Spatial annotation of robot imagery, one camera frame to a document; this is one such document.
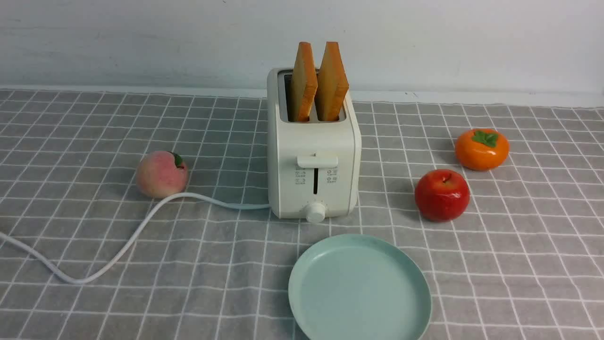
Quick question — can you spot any white toaster power cord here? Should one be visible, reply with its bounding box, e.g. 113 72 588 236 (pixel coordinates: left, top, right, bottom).
0 192 271 285

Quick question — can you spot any toasted bread slice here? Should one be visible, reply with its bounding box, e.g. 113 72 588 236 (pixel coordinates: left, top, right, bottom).
288 42 318 122
315 42 349 122

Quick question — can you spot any grey checked tablecloth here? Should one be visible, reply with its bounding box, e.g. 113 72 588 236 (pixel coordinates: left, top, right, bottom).
0 90 604 340

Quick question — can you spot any orange persimmon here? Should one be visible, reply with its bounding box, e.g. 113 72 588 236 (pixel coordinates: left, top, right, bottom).
454 128 511 171

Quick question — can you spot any pink peach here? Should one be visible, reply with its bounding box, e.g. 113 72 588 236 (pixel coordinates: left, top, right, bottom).
135 151 189 199

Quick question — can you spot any light green round plate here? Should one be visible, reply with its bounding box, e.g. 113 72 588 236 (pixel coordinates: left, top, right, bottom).
288 234 432 340

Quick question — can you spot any white two-slot toaster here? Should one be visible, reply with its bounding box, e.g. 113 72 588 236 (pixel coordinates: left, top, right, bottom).
266 68 361 223

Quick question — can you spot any red apple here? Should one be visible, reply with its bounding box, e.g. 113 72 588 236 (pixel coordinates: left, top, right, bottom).
414 169 470 222

